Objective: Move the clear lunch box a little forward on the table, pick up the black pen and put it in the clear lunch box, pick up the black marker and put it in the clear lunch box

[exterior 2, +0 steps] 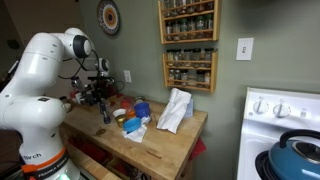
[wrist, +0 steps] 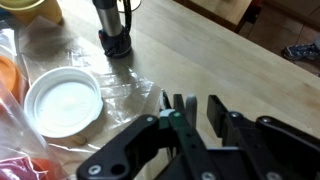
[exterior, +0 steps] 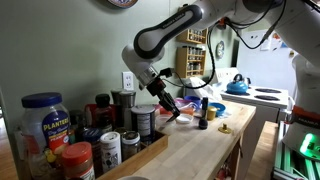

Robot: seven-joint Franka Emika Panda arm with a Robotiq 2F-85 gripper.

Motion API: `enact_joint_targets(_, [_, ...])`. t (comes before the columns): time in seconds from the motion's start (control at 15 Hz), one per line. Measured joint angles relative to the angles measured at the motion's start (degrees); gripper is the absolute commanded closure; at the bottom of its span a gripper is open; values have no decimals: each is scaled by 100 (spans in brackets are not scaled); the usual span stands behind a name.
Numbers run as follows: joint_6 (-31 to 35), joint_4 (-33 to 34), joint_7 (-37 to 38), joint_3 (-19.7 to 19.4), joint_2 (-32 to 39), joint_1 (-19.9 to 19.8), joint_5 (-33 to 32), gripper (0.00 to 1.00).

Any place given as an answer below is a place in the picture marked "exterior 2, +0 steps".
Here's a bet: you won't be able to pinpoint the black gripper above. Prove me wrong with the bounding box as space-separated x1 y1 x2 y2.
85 75 116 107

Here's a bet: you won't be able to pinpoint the white round cup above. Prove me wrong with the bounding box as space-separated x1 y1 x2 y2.
112 108 127 118

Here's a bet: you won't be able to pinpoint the red orange plastic cup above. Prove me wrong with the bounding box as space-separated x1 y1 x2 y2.
119 98 135 110

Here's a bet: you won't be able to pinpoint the small yellow jar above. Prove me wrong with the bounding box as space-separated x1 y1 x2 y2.
114 114 128 128

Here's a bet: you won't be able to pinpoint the small orange cup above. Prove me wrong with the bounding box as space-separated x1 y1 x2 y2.
125 108 137 120

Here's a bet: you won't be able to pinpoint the blue round lid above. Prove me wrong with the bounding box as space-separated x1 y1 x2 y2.
122 117 143 134

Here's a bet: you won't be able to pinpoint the blue plastic cup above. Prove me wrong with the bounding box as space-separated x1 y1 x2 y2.
133 101 152 119

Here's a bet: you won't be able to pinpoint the white crumpled tissue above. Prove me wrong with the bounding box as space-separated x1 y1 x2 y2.
121 116 149 144

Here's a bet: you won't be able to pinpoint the white crumpled cloth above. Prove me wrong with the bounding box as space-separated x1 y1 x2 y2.
156 87 193 135

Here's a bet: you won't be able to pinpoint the glass spice jar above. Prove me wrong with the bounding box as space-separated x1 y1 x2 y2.
173 48 184 62
203 47 214 62
182 48 193 62
166 49 175 62
191 48 202 62

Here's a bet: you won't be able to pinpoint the red hanging cloth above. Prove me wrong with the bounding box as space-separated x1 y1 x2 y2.
189 138 208 162

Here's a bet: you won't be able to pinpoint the wooden spice rack with rails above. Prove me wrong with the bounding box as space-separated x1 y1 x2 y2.
162 48 219 94

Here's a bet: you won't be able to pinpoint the wooden spice rack three shelves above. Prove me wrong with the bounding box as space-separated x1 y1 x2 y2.
157 0 222 45

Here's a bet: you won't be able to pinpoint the white stove knob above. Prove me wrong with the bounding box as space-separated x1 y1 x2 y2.
272 98 292 119
252 96 270 115

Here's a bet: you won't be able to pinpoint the white stove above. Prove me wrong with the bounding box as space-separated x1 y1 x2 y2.
236 87 320 180

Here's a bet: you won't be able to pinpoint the black stove burner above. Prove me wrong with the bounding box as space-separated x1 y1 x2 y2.
254 149 278 180

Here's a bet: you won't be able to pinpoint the blue kettle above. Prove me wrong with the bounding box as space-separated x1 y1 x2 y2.
268 129 320 180

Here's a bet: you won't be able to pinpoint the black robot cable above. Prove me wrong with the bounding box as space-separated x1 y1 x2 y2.
58 49 101 81

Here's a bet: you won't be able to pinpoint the white wall outlet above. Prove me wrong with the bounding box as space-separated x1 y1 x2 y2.
123 69 133 84

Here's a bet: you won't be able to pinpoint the decorative wall plate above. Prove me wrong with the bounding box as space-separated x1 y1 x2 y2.
96 0 121 36

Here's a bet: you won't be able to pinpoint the white light switch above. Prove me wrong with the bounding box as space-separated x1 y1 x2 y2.
235 37 255 61

